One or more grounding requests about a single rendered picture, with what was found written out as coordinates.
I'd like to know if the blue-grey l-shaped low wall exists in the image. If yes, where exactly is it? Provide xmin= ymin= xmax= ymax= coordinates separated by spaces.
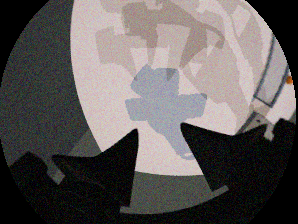
xmin=253 ymin=65 xmax=290 ymax=109

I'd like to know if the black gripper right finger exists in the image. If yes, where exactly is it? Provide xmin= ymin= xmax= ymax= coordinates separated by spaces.
xmin=181 ymin=123 xmax=267 ymax=192

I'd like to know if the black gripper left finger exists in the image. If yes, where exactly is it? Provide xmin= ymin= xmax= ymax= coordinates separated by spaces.
xmin=52 ymin=128 xmax=138 ymax=206

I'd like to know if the clear l-shaped low wall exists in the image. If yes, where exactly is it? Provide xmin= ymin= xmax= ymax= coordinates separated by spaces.
xmin=254 ymin=34 xmax=289 ymax=104

